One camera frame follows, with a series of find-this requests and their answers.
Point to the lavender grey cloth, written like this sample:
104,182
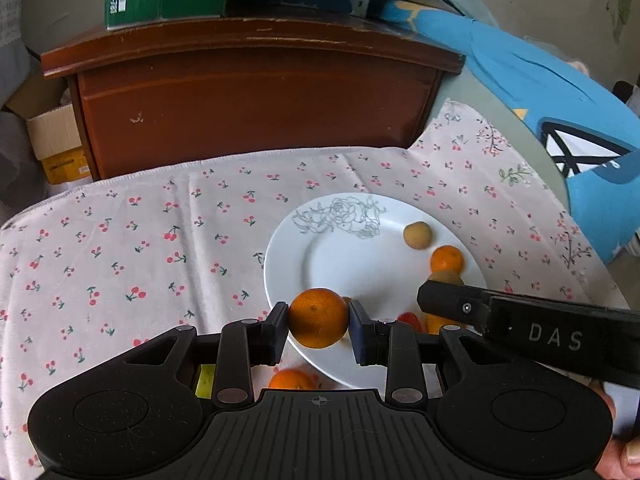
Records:
15,170

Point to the cherry print tablecloth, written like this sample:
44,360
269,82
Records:
125,260

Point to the grey-green blanket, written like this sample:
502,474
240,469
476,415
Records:
500,110

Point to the open cardboard box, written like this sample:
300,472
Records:
55,130

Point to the black object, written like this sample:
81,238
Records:
627,92

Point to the large orange tangerine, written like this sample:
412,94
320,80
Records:
318,317

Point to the brown wooden nightstand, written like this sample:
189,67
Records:
250,110

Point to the checkered grey cloth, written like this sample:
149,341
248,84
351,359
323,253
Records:
10,15

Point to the small orange tangerine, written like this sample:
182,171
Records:
446,260
435,322
292,379

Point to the white plate with grey print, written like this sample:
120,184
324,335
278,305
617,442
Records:
350,265

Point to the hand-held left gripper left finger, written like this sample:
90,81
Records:
280,327

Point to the red cherry tomato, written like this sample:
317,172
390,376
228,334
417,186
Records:
407,319

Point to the brown longan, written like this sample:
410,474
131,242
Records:
417,235

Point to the blue printed quilt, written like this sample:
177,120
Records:
550,90

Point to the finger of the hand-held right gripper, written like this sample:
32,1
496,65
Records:
450,302

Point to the person's right hand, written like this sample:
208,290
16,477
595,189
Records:
625,452

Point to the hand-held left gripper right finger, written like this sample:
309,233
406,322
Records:
359,335

